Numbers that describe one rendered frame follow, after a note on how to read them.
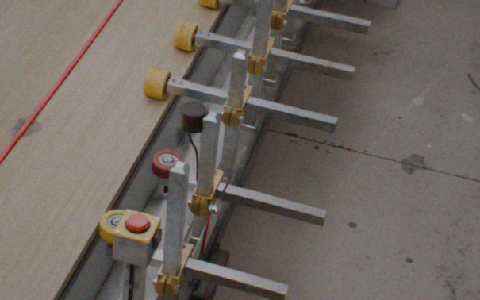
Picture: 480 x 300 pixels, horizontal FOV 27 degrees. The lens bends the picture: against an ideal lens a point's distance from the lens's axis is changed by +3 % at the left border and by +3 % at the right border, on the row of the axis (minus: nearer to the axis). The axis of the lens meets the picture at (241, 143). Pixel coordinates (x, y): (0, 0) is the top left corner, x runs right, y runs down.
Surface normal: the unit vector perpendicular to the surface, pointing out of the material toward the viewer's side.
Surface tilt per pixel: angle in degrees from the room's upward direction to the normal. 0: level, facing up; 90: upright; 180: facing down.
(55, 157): 0
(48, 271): 0
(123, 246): 90
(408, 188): 0
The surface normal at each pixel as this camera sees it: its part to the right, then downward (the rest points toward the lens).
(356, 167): 0.10, -0.77
